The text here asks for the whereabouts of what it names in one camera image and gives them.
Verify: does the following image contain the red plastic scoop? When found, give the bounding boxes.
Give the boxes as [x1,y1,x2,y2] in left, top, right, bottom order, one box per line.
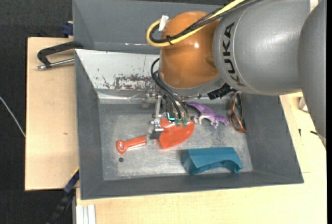
[116,117,196,156]

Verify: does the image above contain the teal curved plastic block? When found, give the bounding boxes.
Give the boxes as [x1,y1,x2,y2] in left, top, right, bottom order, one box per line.
[181,147,244,176]

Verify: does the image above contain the purple toy dinosaur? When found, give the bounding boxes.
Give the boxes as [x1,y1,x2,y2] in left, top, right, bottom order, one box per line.
[185,101,230,129]

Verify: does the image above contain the pale wood flat board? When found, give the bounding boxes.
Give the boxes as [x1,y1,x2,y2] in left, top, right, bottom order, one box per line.
[24,37,80,191]

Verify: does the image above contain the grey metal bin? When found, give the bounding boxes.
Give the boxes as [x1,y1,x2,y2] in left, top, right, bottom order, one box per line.
[72,0,305,200]

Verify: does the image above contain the brown sunglasses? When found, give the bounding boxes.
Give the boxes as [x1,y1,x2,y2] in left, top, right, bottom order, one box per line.
[227,91,248,133]

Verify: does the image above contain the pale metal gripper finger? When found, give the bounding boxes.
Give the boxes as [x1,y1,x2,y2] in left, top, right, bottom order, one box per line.
[148,129,164,140]
[149,119,163,131]

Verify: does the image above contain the black cylinder on white bracket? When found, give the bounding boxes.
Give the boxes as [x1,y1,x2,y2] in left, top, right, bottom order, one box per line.
[206,83,236,101]

